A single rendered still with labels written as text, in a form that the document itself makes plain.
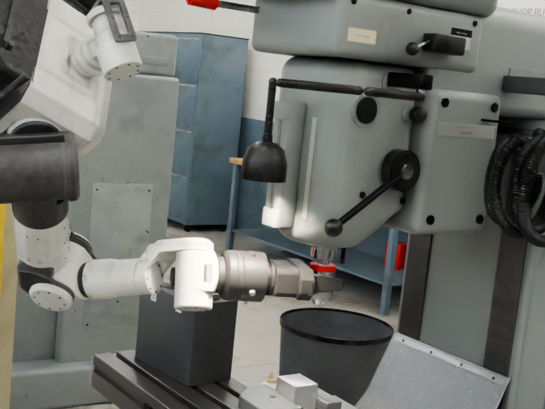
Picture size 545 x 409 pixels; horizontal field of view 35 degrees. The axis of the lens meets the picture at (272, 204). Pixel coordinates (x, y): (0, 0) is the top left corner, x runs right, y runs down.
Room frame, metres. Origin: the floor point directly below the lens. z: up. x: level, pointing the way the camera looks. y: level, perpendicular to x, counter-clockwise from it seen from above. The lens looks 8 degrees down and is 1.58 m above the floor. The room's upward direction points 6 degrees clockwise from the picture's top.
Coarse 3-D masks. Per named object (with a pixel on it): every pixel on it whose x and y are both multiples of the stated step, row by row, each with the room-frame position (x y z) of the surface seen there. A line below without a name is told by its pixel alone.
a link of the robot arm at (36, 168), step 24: (24, 144) 1.33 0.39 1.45; (48, 144) 1.34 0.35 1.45; (0, 168) 1.29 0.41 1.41; (24, 168) 1.30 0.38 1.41; (48, 168) 1.31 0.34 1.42; (0, 192) 1.29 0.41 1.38; (24, 192) 1.30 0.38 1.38; (48, 192) 1.32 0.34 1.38; (24, 216) 1.36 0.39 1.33; (48, 216) 1.36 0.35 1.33
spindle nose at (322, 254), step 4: (312, 248) 1.52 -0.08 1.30; (316, 248) 1.51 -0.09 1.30; (320, 248) 1.51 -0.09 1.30; (312, 252) 1.52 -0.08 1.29; (316, 252) 1.51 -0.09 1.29; (320, 252) 1.51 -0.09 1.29; (324, 252) 1.50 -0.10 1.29; (328, 252) 1.51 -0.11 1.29; (332, 252) 1.51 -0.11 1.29; (336, 252) 1.52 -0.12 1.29; (312, 256) 1.52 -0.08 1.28; (316, 256) 1.51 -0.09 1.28; (320, 256) 1.51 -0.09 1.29; (324, 256) 1.50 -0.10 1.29; (328, 256) 1.51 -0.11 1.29; (332, 256) 1.51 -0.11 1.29; (336, 256) 1.52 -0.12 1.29
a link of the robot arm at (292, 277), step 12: (252, 252) 1.48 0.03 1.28; (252, 264) 1.46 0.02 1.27; (264, 264) 1.47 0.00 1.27; (276, 264) 1.49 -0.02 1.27; (288, 264) 1.52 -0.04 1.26; (300, 264) 1.52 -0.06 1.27; (252, 276) 1.45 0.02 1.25; (264, 276) 1.46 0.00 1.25; (276, 276) 1.47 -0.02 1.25; (288, 276) 1.47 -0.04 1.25; (300, 276) 1.46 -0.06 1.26; (312, 276) 1.47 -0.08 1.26; (252, 288) 1.45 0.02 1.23; (264, 288) 1.46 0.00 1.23; (276, 288) 1.46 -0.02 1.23; (288, 288) 1.47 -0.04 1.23; (300, 288) 1.46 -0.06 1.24; (312, 288) 1.46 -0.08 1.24; (240, 300) 1.47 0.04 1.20; (252, 300) 1.47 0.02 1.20
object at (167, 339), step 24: (168, 288) 1.94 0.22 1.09; (144, 312) 1.97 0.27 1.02; (168, 312) 1.90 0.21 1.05; (192, 312) 1.83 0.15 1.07; (216, 312) 1.87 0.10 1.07; (144, 336) 1.97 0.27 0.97; (168, 336) 1.90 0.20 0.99; (192, 336) 1.83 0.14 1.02; (216, 336) 1.87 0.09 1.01; (144, 360) 1.96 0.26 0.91; (168, 360) 1.89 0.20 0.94; (192, 360) 1.83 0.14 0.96; (216, 360) 1.88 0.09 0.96; (192, 384) 1.84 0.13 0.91
